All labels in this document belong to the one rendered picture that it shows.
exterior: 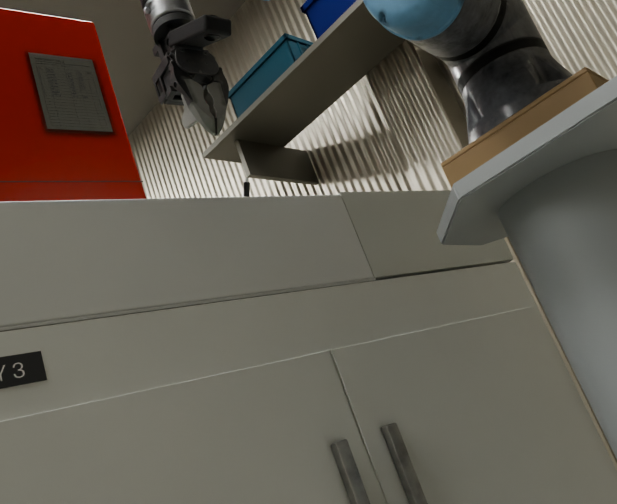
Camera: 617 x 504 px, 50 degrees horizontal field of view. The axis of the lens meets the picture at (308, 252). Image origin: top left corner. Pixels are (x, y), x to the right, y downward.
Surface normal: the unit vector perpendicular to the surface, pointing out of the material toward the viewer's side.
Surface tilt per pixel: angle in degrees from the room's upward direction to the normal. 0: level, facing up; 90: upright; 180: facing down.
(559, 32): 90
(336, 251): 90
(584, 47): 90
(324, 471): 90
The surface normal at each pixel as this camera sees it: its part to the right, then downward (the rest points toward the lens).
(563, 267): -0.80, 0.09
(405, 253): 0.54, -0.45
